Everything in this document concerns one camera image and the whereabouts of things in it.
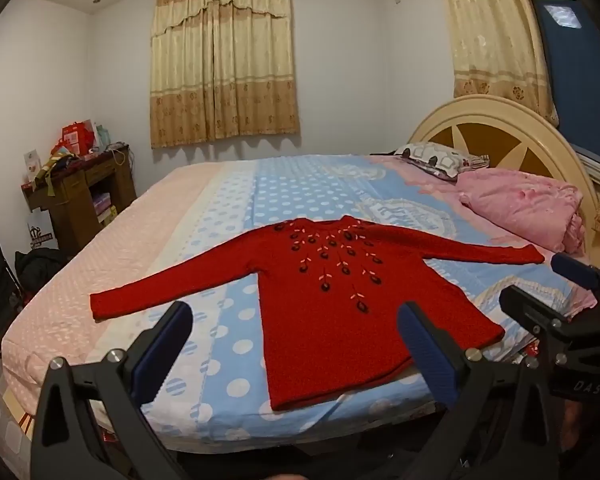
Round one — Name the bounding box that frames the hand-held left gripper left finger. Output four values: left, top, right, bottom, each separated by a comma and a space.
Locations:
30, 301, 194, 480

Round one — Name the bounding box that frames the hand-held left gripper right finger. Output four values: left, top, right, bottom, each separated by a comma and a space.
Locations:
396, 301, 557, 480

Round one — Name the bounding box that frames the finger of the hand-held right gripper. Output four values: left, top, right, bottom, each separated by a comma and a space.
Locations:
551, 253, 600, 306
499, 285, 578, 348

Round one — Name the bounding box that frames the red knitted sweater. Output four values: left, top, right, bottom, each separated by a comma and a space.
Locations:
89, 215, 546, 412

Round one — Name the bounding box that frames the pink folded blanket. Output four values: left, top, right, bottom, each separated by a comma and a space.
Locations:
455, 167, 587, 255

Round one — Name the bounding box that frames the black bag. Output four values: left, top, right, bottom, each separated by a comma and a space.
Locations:
15, 247, 71, 293

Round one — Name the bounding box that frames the stack of books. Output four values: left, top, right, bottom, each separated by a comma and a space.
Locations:
92, 192, 119, 226

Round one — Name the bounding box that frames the bed with blue pink sheet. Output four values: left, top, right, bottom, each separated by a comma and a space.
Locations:
0, 152, 598, 453

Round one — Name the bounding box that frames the white paper bag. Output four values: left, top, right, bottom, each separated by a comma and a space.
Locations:
27, 210, 61, 252

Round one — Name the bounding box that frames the grey white patterned pillow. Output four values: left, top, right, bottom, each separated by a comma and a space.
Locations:
395, 142, 491, 179

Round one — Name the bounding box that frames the brown wooden desk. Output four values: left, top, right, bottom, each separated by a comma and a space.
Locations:
21, 144, 137, 253

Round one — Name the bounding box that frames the cream wooden headboard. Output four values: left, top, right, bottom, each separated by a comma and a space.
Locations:
407, 95, 600, 266

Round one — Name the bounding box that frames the dark window pane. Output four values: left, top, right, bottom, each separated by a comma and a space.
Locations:
525, 0, 600, 166

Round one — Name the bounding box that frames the white paper card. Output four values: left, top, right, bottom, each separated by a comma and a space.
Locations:
24, 150, 44, 184

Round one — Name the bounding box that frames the red gift box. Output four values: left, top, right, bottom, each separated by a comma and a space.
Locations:
60, 120, 97, 157

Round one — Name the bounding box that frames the beige patterned window curtain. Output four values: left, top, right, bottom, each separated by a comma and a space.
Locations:
149, 0, 301, 150

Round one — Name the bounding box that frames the white cable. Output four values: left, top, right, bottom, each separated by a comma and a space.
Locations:
105, 142, 132, 167

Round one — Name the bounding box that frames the green strap bag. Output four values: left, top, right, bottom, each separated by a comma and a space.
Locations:
37, 155, 77, 197

